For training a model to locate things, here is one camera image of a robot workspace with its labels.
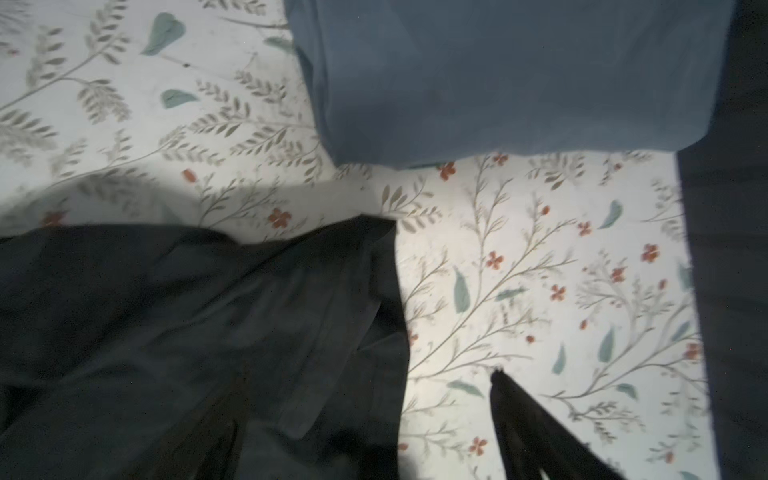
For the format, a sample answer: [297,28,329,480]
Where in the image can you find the floral patterned table mat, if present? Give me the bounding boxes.
[1,1,720,479]

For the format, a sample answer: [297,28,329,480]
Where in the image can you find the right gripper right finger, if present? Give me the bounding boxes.
[490,369,622,480]

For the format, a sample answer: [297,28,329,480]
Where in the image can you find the folded blue-grey t shirt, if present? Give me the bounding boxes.
[284,1,735,168]

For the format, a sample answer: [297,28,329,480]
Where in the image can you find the black t shirt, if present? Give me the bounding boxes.
[1,216,409,479]

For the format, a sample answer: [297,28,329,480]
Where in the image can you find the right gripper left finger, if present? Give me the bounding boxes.
[119,372,249,479]

